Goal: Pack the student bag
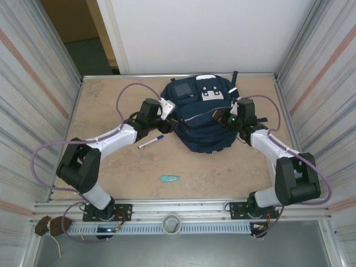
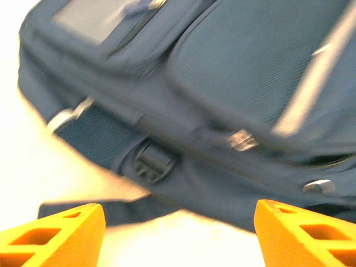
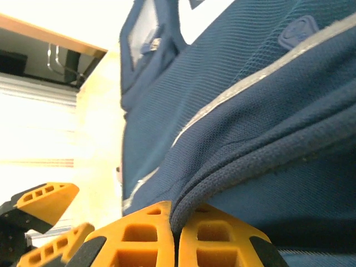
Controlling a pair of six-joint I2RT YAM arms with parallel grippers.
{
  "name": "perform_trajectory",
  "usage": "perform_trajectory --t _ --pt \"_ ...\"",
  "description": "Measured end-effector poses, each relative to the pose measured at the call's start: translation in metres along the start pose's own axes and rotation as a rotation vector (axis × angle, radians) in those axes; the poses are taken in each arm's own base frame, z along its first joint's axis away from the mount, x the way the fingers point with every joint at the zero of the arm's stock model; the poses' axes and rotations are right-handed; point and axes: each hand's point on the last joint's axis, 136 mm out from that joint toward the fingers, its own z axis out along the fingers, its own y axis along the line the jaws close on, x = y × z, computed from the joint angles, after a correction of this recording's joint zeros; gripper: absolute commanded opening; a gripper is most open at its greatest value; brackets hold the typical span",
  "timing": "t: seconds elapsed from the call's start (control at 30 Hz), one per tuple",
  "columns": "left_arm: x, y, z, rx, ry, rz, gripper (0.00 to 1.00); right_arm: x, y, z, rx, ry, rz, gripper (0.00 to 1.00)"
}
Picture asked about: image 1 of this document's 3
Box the slotted grey cable duct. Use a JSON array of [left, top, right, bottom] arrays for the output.
[[67, 224, 253, 235]]

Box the aluminium mounting rail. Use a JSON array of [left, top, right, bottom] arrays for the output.
[[32, 197, 333, 223]]

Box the grey round cup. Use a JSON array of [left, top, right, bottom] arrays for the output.
[[162, 213, 182, 236]]

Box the white marker blue cap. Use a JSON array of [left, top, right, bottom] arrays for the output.
[[138, 134, 164, 149]]

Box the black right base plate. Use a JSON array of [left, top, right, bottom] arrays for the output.
[[229, 201, 280, 221]]

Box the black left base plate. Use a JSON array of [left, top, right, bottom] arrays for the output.
[[82, 203, 133, 223]]

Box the navy blue backpack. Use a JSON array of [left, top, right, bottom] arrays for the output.
[[160, 71, 269, 154]]

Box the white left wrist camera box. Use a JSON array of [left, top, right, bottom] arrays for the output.
[[158, 97, 177, 121]]

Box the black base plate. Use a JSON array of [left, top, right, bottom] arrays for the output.
[[82, 203, 133, 223], [229, 201, 280, 221]]

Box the small circuit board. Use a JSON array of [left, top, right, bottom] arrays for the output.
[[96, 226, 123, 234], [249, 222, 270, 239]]

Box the white door frame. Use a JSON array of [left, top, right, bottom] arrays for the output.
[[96, 0, 131, 75]]

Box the brown cloth bundle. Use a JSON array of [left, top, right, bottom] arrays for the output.
[[34, 215, 73, 237]]

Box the teal correction tape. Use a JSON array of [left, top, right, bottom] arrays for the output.
[[160, 174, 183, 184]]

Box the aluminium table edge rail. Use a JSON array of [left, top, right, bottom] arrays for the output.
[[82, 72, 279, 81]]

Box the brown wooden door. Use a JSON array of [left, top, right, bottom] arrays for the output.
[[40, 0, 118, 68]]

